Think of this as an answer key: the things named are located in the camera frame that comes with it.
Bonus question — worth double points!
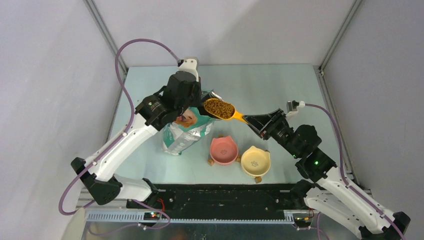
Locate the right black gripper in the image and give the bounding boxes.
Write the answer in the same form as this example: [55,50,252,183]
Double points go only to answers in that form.
[242,108,302,158]

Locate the orange plastic food scoop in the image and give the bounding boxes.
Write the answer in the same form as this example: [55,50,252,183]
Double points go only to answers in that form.
[203,98,247,124]

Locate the kibble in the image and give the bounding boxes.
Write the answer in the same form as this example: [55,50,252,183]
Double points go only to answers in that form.
[203,98,236,120]

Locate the green dog food bag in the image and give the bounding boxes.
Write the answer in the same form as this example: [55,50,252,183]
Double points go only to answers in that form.
[162,107,216,156]

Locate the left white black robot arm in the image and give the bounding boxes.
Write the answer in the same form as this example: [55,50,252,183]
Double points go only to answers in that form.
[71,70,201,208]

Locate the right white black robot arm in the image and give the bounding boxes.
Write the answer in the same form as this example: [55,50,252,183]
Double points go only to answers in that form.
[243,109,411,240]

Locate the yellow cat-ear pet bowl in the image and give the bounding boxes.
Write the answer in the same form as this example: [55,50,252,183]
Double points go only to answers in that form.
[240,145,271,184]

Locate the pink cat-ear pet bowl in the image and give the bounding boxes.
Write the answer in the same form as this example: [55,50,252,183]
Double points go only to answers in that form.
[207,134,241,166]

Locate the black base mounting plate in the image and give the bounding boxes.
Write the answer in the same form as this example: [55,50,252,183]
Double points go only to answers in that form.
[143,183,309,221]

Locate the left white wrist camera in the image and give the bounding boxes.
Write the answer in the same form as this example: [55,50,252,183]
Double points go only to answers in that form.
[178,57,200,82]

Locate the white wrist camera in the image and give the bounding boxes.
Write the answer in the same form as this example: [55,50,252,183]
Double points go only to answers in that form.
[286,100,306,120]
[178,57,200,82]

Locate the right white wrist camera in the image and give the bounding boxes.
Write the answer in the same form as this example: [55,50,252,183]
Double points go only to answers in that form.
[286,100,306,120]

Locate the right corner aluminium post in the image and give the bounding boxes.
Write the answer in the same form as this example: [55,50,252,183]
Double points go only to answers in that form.
[318,0,364,72]

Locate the corner aluminium post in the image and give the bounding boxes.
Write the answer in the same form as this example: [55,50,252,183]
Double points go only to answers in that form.
[318,0,364,72]
[83,0,119,57]

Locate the left corner aluminium post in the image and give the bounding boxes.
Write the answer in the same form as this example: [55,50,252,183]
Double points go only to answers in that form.
[83,0,119,57]

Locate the aluminium frame rail base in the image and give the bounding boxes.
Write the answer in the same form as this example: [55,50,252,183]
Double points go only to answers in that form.
[75,188,385,240]

